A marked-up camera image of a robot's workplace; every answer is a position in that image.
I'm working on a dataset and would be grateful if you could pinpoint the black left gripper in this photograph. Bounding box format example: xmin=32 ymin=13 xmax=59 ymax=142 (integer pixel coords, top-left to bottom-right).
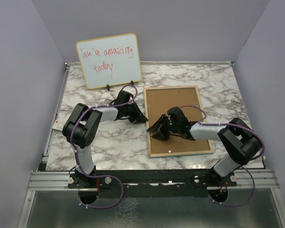
xmin=123 ymin=102 xmax=148 ymax=124

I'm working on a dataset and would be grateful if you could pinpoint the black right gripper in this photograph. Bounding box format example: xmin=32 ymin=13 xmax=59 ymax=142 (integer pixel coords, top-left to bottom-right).
xmin=147 ymin=114 xmax=180 ymax=141

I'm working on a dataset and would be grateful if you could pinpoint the brown frame backing board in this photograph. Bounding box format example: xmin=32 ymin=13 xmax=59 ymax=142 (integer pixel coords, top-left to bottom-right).
xmin=147 ymin=87 xmax=211 ymax=154

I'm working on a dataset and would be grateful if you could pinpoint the wooden picture frame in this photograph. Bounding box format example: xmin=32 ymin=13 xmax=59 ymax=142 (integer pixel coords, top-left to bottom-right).
xmin=143 ymin=85 xmax=215 ymax=159

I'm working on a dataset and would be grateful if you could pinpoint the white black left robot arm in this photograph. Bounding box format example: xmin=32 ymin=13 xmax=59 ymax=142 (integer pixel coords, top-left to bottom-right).
xmin=62 ymin=90 xmax=148 ymax=188

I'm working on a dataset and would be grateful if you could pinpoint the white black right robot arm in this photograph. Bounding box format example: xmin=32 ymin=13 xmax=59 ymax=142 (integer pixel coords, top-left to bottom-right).
xmin=147 ymin=107 xmax=265 ymax=186

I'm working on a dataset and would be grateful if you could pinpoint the yellow framed whiteboard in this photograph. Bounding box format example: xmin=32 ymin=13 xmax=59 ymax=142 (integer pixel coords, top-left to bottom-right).
xmin=76 ymin=33 xmax=142 ymax=89

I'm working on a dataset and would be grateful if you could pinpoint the small white cardboard box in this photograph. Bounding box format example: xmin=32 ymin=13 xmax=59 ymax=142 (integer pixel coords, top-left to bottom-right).
xmin=52 ymin=120 xmax=65 ymax=133

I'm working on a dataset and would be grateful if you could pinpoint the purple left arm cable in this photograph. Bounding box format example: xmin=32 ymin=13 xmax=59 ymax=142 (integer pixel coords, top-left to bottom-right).
xmin=70 ymin=85 xmax=124 ymax=209

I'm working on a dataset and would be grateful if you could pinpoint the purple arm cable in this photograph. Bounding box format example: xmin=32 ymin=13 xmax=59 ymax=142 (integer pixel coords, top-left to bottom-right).
xmin=179 ymin=105 xmax=266 ymax=207
xmin=70 ymin=85 xmax=124 ymax=209

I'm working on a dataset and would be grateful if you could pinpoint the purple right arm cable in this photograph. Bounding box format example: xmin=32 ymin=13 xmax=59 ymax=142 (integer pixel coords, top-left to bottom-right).
xmin=179 ymin=105 xmax=266 ymax=207

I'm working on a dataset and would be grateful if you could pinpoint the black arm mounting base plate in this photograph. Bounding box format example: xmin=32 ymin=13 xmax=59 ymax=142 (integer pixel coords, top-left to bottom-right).
xmin=67 ymin=169 xmax=237 ymax=198

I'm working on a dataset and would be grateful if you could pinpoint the aluminium table edge rail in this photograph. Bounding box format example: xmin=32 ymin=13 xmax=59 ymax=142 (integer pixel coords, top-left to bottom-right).
xmin=41 ymin=63 xmax=70 ymax=163

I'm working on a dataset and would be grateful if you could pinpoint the front aluminium rail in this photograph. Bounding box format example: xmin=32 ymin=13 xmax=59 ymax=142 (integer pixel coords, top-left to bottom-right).
xmin=28 ymin=169 xmax=280 ymax=191

